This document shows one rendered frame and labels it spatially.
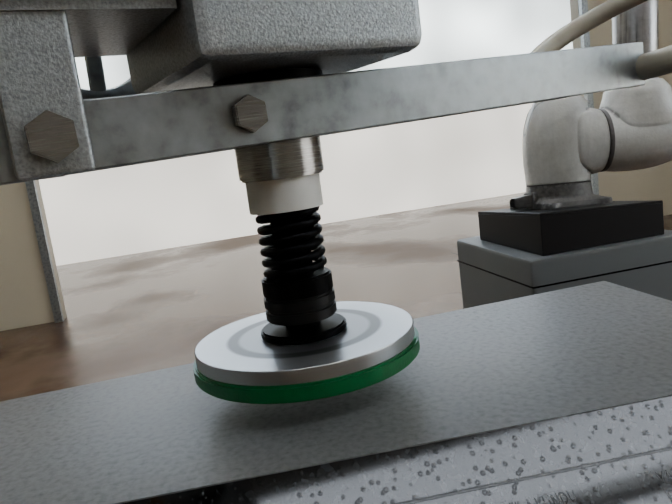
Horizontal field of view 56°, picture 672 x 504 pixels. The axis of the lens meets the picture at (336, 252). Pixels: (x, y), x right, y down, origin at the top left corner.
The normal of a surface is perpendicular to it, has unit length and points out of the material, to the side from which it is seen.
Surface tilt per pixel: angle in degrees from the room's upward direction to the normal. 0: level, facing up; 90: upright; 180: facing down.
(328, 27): 90
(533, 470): 45
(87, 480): 0
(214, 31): 90
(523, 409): 0
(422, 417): 0
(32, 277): 90
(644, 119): 85
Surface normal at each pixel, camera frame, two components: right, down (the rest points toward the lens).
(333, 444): -0.13, -0.98
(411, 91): 0.49, 0.08
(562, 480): 0.01, -0.59
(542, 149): -0.66, 0.10
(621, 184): 0.22, 0.14
